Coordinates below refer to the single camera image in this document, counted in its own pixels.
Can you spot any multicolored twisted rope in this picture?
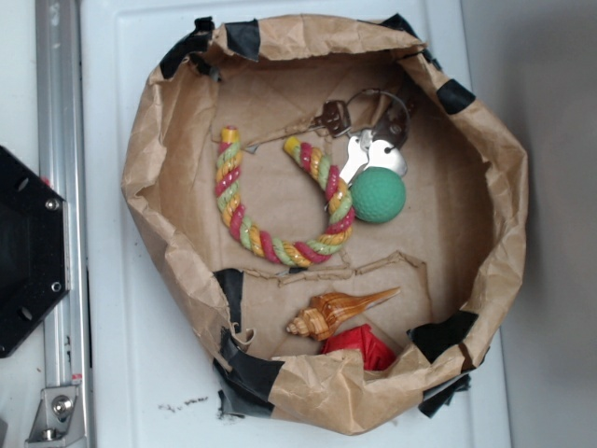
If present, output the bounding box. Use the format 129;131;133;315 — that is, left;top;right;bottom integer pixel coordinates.
214;125;356;270

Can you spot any red crumpled plastic piece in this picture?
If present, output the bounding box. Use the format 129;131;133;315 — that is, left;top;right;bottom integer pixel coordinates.
321;324;396;371

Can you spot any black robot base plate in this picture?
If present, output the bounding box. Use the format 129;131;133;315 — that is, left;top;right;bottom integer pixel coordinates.
0;147;68;358

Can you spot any dark square-head key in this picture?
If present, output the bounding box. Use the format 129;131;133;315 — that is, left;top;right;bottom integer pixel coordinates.
310;100;352;138

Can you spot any silver key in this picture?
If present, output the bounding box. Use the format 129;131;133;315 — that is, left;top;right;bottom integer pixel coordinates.
340;129;372;185

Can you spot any metal corner bracket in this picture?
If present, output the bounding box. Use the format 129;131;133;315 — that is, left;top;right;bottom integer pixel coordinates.
24;385;85;447

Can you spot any aluminium extrusion rail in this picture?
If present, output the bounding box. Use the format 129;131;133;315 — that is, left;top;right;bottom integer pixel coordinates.
35;1;96;447

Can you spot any brown spiral seashell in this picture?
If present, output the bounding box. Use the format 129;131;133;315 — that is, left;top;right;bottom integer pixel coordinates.
285;287;401;342

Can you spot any green foam ball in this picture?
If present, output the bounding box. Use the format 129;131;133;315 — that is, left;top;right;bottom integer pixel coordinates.
350;167;406;224

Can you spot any brown paper bag bin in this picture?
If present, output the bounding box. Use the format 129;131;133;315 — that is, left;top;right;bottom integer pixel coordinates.
121;15;528;435

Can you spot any silver oval key tag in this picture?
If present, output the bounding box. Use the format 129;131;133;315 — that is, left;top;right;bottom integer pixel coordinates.
366;139;408;177

